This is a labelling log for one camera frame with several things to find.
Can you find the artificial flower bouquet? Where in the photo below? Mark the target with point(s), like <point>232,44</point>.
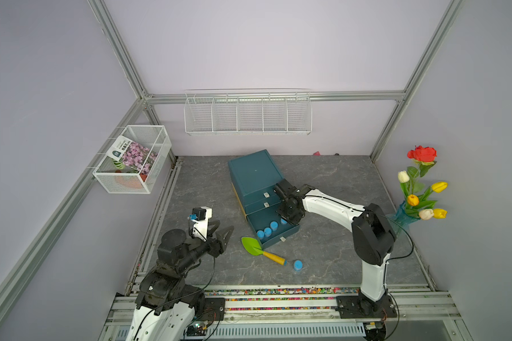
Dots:
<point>416,194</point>

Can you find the purple flower seed packet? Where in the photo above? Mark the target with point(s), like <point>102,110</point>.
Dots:
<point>130,156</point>

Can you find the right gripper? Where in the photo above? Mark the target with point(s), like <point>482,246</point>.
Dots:
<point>293,219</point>

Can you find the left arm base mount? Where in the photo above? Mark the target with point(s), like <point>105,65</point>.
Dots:
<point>205,309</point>

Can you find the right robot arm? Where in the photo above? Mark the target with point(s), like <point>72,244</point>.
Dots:
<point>373,236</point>

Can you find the white wire wall shelf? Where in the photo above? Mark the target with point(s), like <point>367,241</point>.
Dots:
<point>248,113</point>

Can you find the teal drawer cabinet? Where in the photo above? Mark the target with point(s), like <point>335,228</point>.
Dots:
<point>254,177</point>

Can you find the teal glass vase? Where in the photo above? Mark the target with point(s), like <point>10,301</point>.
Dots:
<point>402,218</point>

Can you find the green trowel yellow handle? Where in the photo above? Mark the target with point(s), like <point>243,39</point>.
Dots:
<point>253,247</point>

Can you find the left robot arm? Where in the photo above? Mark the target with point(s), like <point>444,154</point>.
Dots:
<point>165,305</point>

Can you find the white wire basket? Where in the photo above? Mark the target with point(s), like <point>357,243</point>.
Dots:
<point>114,181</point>

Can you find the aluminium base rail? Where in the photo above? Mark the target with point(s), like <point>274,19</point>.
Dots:
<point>295,312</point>

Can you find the teal bottom drawer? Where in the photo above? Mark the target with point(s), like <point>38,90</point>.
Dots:
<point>262,219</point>

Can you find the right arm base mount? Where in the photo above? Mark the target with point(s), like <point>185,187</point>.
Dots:
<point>360,307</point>

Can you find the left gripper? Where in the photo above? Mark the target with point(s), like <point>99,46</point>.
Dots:
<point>219,245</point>

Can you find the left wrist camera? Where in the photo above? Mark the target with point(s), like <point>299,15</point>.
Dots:
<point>198,222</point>

